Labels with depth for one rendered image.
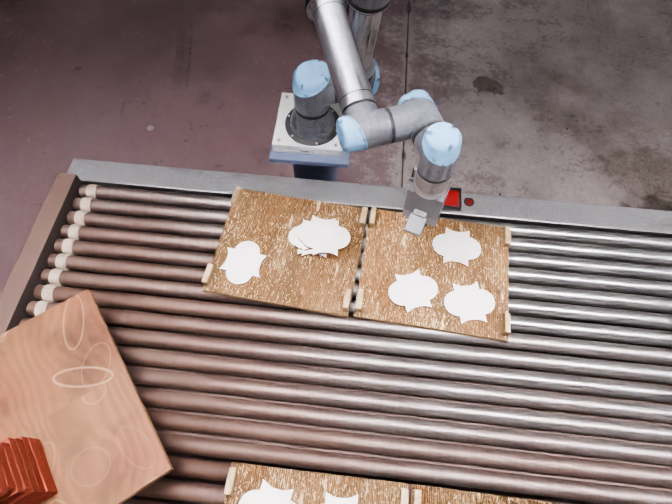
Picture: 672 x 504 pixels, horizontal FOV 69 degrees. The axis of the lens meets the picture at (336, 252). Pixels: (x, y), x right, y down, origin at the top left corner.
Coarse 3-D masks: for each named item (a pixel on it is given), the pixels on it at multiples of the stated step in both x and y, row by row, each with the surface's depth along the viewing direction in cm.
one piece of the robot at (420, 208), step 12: (408, 192) 109; (420, 192) 107; (444, 192) 107; (408, 204) 113; (420, 204) 111; (432, 204) 109; (408, 216) 117; (420, 216) 112; (432, 216) 113; (408, 228) 113; (420, 228) 112
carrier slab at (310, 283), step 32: (256, 192) 149; (256, 224) 143; (288, 224) 143; (352, 224) 143; (224, 256) 138; (288, 256) 138; (352, 256) 138; (224, 288) 134; (256, 288) 134; (288, 288) 134; (320, 288) 134; (352, 288) 134
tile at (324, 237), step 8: (320, 224) 139; (328, 224) 139; (336, 224) 139; (304, 232) 138; (312, 232) 138; (320, 232) 138; (328, 232) 138; (336, 232) 138; (344, 232) 138; (304, 240) 137; (312, 240) 137; (320, 240) 137; (328, 240) 137; (336, 240) 137; (344, 240) 137; (312, 248) 136; (320, 248) 136; (328, 248) 136; (336, 248) 136; (336, 256) 135
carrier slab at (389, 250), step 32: (384, 224) 143; (448, 224) 143; (480, 224) 143; (384, 256) 138; (416, 256) 138; (480, 256) 138; (384, 288) 134; (448, 288) 134; (480, 288) 134; (384, 320) 129; (416, 320) 129; (448, 320) 129
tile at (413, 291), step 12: (396, 276) 134; (408, 276) 134; (420, 276) 134; (396, 288) 133; (408, 288) 133; (420, 288) 133; (432, 288) 133; (396, 300) 131; (408, 300) 131; (420, 300) 131; (408, 312) 130
